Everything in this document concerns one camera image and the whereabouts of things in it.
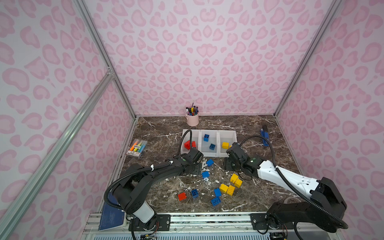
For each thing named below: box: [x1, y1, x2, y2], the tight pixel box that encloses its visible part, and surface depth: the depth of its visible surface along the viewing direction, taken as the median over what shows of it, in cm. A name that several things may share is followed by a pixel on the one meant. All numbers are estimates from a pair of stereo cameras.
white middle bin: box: [198, 129, 219, 157], surface depth 102 cm
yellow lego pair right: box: [230, 173, 243, 189], surface depth 85 cm
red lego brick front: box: [178, 192, 187, 201], surface depth 84 cm
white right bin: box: [216, 130, 238, 157], surface depth 102 cm
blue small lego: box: [213, 188, 222, 197], surface depth 84 cm
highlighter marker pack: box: [126, 138, 148, 159], surface depth 102 cm
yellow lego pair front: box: [220, 183, 235, 196], surface depth 84 cm
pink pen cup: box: [185, 100, 200, 127], surface depth 109 cm
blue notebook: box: [98, 190, 125, 231], surface depth 74 cm
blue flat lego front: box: [211, 196, 222, 207], surface depth 82 cm
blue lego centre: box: [201, 171, 211, 179], surface depth 91 cm
